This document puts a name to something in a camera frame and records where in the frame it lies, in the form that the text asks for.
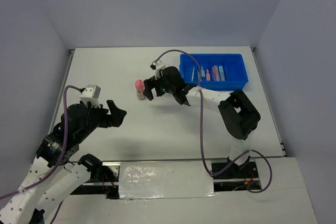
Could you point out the pink lid clip jar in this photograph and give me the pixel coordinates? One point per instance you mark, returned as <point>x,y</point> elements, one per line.
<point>139,86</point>

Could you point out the purple clear pen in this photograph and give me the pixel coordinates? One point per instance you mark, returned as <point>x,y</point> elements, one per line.
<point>194,74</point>

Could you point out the pink purple highlighter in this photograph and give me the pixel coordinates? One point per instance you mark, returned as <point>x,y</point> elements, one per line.
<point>216,75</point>

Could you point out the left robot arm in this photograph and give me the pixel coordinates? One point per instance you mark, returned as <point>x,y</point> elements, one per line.
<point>37,197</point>

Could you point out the green correction tape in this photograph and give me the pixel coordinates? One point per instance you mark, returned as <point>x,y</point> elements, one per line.
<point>199,76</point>

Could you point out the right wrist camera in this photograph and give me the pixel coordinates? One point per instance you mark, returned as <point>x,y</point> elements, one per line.
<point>158,67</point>

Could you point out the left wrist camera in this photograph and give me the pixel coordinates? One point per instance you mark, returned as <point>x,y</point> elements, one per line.
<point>90,96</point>

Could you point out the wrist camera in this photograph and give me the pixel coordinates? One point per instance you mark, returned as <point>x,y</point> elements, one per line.
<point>90,96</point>
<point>158,67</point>

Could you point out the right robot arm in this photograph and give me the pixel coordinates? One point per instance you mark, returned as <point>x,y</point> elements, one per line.
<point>239,115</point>

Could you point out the pink correction tape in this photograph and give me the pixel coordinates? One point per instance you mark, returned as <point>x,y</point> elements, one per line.
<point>208,75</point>

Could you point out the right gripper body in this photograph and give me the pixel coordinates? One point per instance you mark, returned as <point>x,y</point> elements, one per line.
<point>163,86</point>

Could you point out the blue plastic compartment tray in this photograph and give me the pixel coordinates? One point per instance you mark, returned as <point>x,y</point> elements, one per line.
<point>234,69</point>

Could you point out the light blue eraser stick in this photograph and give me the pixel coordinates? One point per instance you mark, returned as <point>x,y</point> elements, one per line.
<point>221,73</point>

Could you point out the silver foil tape sheet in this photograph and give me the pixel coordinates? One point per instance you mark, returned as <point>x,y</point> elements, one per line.
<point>164,180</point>

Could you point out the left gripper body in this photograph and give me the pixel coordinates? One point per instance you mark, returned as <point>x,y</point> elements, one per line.
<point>97,116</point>

